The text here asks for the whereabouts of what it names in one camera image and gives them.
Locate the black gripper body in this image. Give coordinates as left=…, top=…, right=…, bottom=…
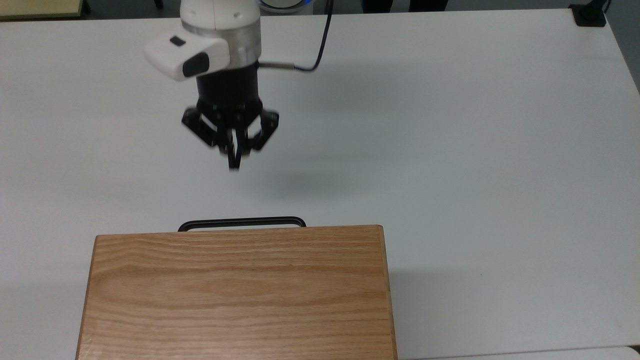
left=195, top=61, right=264, bottom=132

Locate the oak wooden cabinet box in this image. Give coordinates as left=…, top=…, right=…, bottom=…
left=75, top=224, right=399, bottom=360

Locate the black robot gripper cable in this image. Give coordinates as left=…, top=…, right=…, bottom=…
left=259, top=0, right=335, bottom=73

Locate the light wooden board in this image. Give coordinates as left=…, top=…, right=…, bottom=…
left=0, top=0, right=85, bottom=21

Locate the black table clamp mount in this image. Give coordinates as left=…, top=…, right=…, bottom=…
left=569, top=0, right=612, bottom=28

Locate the wooden drawer with black handle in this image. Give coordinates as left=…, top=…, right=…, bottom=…
left=177, top=216, right=307, bottom=233

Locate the white and blue round base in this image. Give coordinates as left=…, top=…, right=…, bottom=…
left=256, top=0, right=317, bottom=14

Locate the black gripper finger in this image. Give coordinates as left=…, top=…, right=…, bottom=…
left=235, top=109, right=280, bottom=162
left=180, top=106, right=240, bottom=172

